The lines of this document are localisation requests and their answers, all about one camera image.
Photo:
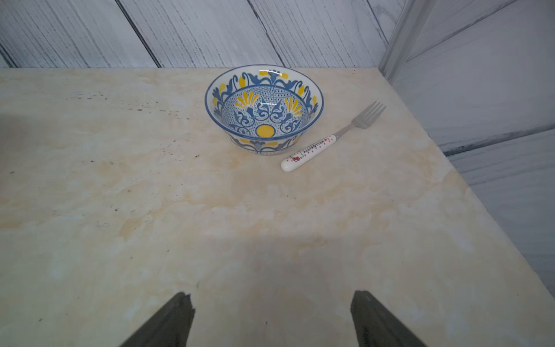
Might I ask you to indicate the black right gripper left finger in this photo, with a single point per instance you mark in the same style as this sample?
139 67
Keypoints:
170 326

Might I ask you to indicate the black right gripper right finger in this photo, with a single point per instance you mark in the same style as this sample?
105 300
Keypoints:
376 326

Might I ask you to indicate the blue yellow patterned bowl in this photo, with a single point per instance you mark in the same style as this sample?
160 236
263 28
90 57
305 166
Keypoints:
264 109

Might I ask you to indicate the fork with white handle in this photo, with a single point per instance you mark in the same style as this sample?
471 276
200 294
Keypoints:
362 121

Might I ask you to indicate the right aluminium frame post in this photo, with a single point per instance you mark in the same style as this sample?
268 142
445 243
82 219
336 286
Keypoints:
405 35

